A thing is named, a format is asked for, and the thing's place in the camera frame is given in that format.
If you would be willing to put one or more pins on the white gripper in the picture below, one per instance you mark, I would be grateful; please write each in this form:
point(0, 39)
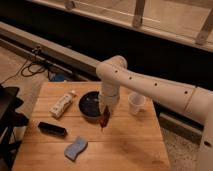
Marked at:
point(107, 100)

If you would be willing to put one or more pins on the red pepper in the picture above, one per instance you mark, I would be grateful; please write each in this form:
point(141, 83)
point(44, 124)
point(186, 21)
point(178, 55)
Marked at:
point(105, 117)

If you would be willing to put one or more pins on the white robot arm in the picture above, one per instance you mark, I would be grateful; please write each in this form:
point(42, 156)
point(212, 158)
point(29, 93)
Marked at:
point(193, 102)

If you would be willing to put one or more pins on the dark blue ceramic bowl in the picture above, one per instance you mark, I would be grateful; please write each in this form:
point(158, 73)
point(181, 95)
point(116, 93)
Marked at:
point(89, 105)

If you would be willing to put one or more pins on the translucent plastic cup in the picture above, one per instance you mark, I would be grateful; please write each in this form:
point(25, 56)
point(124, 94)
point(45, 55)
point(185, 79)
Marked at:
point(136, 101)

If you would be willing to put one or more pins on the white tube with cap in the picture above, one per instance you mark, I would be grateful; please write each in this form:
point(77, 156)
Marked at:
point(62, 104)

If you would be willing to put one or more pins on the wooden cutting board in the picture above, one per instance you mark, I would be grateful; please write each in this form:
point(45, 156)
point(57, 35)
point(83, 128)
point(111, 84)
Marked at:
point(128, 143)

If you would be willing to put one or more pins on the blue object behind board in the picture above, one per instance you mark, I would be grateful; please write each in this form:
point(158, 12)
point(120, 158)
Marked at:
point(57, 78)

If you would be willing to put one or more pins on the blue sponge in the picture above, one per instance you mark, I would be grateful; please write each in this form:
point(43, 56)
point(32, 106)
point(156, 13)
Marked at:
point(73, 150)

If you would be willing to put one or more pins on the black rectangular block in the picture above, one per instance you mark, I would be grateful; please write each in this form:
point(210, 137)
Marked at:
point(52, 129)

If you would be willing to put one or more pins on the black chair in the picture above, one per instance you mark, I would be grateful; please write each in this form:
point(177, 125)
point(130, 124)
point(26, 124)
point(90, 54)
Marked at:
point(9, 119)

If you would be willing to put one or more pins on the metal floor rail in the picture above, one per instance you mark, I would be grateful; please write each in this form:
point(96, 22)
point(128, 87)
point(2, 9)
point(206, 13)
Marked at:
point(59, 52)

